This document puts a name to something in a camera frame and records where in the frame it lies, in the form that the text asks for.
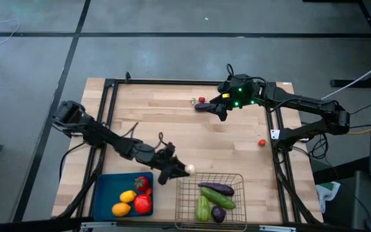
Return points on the blue plastic tray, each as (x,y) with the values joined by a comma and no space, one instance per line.
(108,193)

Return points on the light green chayote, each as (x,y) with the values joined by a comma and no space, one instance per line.
(202,208)

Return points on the large red strawberry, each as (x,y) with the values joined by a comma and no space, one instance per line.
(142,183)

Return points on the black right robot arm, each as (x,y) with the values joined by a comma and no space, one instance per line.
(301,104)

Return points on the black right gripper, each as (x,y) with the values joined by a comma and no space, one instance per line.
(227,103)

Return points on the silver base mounting plate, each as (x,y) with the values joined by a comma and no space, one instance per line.
(275,134)

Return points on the purple eggplant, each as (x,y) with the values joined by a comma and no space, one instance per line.
(217,189)
(201,107)

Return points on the yellow lemon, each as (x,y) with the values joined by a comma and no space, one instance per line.
(128,196)

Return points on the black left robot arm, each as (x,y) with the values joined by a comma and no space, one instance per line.
(101,137)

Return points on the red bell pepper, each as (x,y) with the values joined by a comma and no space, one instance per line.
(143,204)

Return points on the white garlic bulb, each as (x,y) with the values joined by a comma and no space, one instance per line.
(190,169)

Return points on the white green cloth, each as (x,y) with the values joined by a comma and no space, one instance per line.
(327,193)

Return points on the orange fruit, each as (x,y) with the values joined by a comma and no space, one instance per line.
(121,209)

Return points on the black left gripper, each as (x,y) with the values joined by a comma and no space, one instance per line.
(164,164)

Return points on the small pale green vegetable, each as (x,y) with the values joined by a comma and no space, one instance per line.
(193,102)

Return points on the small red tomato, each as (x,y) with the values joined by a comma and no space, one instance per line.
(262,142)

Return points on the green cucumber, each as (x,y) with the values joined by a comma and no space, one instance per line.
(219,199)

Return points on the dark purple round fruit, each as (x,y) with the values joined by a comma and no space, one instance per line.
(219,214)

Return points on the black metal table frame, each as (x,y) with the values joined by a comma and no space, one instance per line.
(172,82)

